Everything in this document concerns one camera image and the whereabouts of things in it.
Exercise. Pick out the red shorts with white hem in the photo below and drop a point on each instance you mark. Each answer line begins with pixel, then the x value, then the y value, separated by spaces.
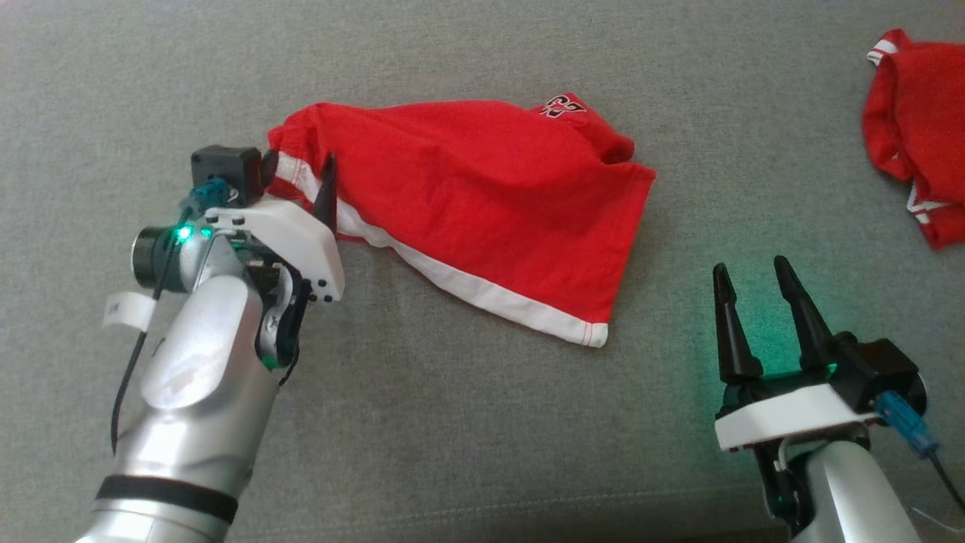
pixel 490 204

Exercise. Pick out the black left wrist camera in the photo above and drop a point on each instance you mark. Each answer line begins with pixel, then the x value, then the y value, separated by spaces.
pixel 226 170

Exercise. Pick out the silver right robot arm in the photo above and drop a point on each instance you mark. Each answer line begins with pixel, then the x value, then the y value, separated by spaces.
pixel 852 498

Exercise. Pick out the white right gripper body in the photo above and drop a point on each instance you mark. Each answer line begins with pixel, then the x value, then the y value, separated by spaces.
pixel 791 418

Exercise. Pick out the red white basketball jersey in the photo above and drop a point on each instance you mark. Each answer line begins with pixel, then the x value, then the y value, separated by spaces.
pixel 927 113

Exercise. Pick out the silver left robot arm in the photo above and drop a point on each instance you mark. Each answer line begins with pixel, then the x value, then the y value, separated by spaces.
pixel 196 392

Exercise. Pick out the teal camera connector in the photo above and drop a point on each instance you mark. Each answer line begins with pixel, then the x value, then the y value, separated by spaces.
pixel 207 194
pixel 908 426

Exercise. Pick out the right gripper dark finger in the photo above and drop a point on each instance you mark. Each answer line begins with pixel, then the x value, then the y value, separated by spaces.
pixel 735 347
pixel 814 339

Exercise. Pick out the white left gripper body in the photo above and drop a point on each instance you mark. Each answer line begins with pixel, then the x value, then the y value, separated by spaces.
pixel 294 237

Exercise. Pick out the teal right camera connector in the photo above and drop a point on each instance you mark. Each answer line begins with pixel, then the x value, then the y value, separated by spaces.
pixel 908 426

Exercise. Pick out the teal left camera connector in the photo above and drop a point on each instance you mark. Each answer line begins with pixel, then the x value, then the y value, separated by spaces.
pixel 207 194

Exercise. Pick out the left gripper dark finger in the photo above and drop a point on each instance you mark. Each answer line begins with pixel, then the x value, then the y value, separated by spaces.
pixel 269 166
pixel 327 200

